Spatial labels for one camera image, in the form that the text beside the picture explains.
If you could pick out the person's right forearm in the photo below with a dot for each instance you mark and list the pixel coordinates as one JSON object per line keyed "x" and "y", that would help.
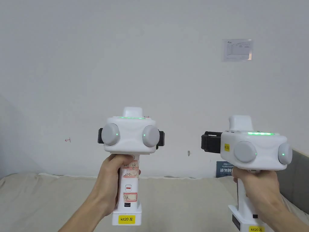
{"x": 289, "y": 217}

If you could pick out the bed with beige sheet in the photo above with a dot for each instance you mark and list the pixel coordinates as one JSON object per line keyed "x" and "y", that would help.
{"x": 181, "y": 205}

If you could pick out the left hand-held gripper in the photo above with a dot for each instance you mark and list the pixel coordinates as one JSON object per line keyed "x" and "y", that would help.
{"x": 128, "y": 139}

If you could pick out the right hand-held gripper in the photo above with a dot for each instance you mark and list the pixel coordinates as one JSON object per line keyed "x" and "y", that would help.
{"x": 253, "y": 147}

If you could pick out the person's right hand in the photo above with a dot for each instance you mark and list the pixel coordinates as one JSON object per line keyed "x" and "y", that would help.
{"x": 260, "y": 186}

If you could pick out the dark blue sign card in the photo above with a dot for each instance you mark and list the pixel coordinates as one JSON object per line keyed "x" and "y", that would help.
{"x": 223, "y": 169}

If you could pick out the person's left forearm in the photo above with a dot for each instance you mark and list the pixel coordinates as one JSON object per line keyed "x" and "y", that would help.
{"x": 82, "y": 215}

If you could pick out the person's left hand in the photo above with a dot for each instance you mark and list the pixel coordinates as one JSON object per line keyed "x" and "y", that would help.
{"x": 109, "y": 183}

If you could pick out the grey padded headboard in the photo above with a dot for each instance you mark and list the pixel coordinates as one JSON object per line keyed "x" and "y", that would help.
{"x": 298, "y": 178}

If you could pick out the white paper sheet on wall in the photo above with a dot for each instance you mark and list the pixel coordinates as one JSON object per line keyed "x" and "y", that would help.
{"x": 237, "y": 50}

